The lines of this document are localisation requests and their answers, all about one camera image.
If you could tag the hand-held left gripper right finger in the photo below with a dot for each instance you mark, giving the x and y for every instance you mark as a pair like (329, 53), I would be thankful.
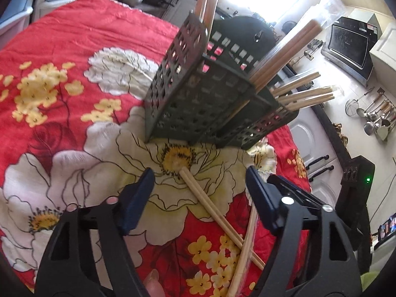
(263, 198)

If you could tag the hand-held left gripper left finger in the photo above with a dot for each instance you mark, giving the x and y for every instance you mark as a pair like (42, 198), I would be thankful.
(136, 201)

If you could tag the black plastic utensil basket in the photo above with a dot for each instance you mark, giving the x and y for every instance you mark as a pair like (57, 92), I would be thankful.
(198, 105)

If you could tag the person's left hand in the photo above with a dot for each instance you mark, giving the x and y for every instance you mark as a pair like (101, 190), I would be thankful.
(154, 284)

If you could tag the phone with lit screen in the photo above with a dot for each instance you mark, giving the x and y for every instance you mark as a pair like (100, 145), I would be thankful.
(386, 230)

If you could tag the green cloth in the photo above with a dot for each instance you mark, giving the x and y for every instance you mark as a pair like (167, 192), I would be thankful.
(369, 281)

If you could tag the white lower cabinet doors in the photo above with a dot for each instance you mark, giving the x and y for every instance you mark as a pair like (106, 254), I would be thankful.
(309, 142)

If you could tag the row of hanging steel ladles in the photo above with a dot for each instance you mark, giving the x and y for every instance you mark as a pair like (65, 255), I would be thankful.
(379, 120)

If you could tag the steel mesh strainer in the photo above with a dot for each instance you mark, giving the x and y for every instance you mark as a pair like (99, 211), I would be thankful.
(352, 106)

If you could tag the red floral blanket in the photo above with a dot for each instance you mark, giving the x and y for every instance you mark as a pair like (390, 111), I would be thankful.
(62, 114)

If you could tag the white cabinet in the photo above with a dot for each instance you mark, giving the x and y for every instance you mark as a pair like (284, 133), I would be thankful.
(385, 52)

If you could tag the black rounded bag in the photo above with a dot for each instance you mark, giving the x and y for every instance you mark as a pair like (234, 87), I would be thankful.
(244, 32)

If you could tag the black microwave oven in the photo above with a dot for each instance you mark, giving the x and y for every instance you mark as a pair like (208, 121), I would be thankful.
(349, 43)

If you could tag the small desk fan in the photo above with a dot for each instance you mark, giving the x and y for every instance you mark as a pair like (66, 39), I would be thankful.
(289, 26)

